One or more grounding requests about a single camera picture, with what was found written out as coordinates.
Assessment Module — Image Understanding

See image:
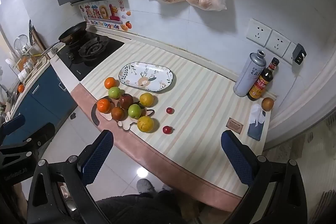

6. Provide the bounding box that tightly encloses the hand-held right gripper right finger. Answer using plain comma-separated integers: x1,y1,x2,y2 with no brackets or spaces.
220,130,307,224

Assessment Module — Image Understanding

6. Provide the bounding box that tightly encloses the metal strainer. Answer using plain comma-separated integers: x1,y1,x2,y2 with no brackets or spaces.
14,34,29,51

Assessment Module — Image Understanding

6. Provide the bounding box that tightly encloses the colourful wall sticker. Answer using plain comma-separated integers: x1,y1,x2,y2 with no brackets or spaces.
78,0,132,31

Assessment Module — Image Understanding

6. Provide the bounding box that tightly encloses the yellow orange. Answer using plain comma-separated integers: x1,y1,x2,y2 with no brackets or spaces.
139,93,154,107
137,116,154,133

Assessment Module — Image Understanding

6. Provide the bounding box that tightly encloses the cat-shaped mat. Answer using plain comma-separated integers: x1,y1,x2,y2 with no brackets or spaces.
91,94,155,131

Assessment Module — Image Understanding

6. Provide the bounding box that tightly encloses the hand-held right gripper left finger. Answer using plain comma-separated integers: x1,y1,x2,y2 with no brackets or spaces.
26,130,114,224

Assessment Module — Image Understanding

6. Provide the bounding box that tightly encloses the small brown card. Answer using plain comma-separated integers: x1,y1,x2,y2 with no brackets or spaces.
226,117,244,133

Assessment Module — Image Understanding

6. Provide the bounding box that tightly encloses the dark soy sauce bottle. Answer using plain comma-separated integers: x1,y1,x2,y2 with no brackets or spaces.
247,57,280,102

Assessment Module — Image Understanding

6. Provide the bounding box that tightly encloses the floral ceramic plate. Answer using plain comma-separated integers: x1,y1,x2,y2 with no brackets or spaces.
118,62,177,93

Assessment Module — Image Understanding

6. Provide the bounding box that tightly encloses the grey gas canister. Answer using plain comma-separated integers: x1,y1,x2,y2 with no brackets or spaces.
233,50,266,97

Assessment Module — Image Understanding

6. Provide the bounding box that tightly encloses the reddish brown apple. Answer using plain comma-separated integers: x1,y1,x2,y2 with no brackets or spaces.
111,107,125,121

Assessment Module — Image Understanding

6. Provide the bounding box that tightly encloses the dark red apple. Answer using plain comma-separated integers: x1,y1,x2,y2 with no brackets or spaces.
119,94,134,110

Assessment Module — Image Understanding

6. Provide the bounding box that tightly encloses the black gas stove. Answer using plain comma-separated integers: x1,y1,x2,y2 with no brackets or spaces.
56,31,125,81

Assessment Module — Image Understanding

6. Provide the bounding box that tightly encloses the brown round fruit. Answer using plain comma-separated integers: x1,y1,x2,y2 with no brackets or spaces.
261,97,275,111

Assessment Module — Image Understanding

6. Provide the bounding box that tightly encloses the grey slipper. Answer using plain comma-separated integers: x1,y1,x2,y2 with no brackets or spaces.
136,178,152,194

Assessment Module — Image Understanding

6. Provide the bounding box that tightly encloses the black frying pan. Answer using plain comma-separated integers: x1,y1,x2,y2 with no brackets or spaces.
39,21,88,58

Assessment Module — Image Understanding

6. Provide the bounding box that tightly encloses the green apple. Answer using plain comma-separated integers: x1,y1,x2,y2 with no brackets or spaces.
128,104,142,119
108,87,121,99

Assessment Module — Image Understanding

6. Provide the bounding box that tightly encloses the dish rack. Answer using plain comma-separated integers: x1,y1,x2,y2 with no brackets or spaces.
5,19,50,83

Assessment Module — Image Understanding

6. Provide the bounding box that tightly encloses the blue tissue pack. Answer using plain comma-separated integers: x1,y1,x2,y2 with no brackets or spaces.
247,103,266,141

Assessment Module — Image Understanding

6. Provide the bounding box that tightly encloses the person's dark fleece clothing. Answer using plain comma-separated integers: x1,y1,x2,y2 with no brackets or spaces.
96,189,184,224

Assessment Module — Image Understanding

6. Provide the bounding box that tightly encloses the white wall socket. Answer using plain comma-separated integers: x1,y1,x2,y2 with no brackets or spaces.
265,29,291,58
246,18,272,46

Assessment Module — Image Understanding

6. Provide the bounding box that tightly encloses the orange tangerine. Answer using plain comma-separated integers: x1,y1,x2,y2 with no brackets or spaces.
97,98,111,114
104,77,117,89

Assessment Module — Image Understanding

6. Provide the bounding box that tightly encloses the blue kitchen cabinet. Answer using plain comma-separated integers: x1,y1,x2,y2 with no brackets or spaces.
0,65,79,146

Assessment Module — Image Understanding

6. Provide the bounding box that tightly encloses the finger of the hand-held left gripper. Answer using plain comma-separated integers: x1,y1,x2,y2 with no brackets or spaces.
0,114,55,161

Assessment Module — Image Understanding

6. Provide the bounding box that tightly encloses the black wall plug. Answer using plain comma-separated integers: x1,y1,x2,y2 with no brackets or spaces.
292,43,307,65

